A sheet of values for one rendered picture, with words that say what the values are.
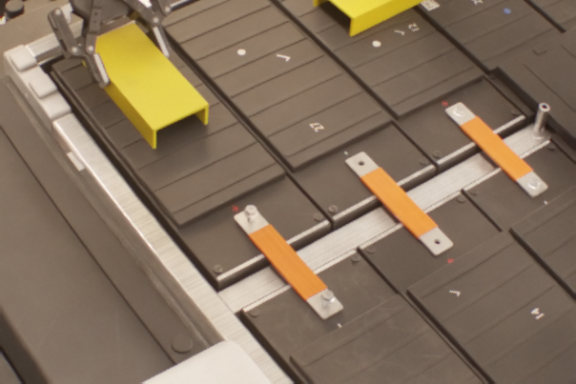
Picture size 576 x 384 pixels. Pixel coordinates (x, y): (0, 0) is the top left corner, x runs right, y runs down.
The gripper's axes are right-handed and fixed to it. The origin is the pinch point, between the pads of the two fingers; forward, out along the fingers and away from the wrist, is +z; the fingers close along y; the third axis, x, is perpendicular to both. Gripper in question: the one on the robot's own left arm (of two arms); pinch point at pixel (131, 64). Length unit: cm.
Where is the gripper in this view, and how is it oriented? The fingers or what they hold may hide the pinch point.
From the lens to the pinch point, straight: 139.3
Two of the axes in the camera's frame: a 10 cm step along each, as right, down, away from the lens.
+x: 4.5, -1.0, -8.9
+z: 4.0, 9.1, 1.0
